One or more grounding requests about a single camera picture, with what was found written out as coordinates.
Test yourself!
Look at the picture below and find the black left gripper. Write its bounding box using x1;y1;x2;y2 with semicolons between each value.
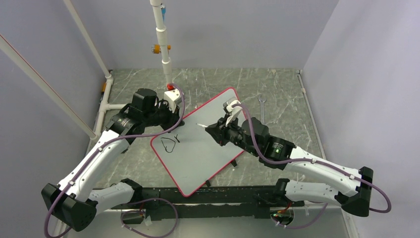
143;99;184;133

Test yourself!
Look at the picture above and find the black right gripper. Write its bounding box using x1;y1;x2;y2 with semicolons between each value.
206;113;259;156

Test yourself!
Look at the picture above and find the red framed whiteboard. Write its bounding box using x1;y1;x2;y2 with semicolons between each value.
150;87;243;197

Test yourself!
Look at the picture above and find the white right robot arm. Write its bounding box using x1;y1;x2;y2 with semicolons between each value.
205;117;373;217

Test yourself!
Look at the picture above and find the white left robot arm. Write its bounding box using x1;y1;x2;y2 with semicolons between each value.
41;84;185;232

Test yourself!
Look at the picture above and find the silver combination wrench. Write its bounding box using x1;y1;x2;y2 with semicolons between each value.
258;94;267;124

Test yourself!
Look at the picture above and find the white slanted corner pipe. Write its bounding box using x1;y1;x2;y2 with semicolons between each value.
63;0;124;141

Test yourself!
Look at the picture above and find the orange pipe clamp knob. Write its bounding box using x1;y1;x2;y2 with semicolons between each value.
151;44;171;54

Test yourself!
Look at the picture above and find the white vertical pvc pipe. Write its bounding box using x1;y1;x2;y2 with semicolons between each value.
150;0;173;85

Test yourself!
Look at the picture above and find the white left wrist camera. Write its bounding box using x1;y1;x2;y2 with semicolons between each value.
163;84;182;113

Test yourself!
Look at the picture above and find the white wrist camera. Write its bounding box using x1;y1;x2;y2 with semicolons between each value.
223;97;242;126
163;84;182;113

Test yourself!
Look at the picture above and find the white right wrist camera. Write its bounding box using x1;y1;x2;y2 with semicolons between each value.
223;97;242;126

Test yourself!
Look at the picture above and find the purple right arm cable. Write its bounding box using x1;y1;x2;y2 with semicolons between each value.
238;103;392;214

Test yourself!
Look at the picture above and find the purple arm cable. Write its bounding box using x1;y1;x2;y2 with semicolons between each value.
238;103;392;214
43;82;186;238

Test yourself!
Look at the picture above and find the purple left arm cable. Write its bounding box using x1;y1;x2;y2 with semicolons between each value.
43;82;186;238

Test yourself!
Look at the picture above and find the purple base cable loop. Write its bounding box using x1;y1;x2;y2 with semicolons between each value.
120;197;179;238

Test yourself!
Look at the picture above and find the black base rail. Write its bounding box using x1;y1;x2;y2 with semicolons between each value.
127;185;292;221

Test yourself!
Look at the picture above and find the white red wall trim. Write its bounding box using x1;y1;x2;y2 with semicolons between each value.
0;35;99;141

